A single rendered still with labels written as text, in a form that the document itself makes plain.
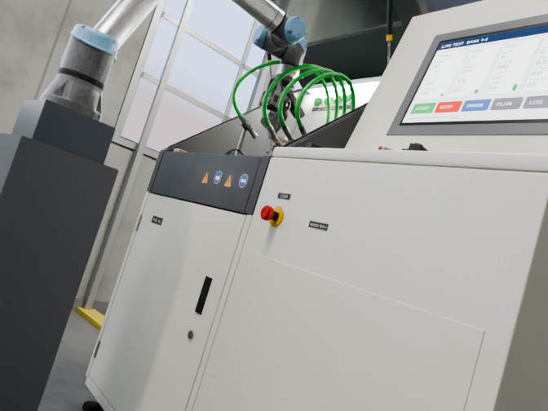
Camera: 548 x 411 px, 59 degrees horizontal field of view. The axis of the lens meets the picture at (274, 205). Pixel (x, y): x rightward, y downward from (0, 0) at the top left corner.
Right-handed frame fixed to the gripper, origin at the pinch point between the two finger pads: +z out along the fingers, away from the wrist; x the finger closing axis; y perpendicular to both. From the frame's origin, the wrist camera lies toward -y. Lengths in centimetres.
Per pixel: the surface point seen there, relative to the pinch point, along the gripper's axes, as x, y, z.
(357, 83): 3.7, -27.5, -32.7
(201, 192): 5.6, 22.7, 27.7
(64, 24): -163, 47, -48
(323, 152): 55, 23, 13
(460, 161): 90, 23, 14
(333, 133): 35.2, 4.3, 0.9
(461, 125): 71, -2, -4
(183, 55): -169, -27, -68
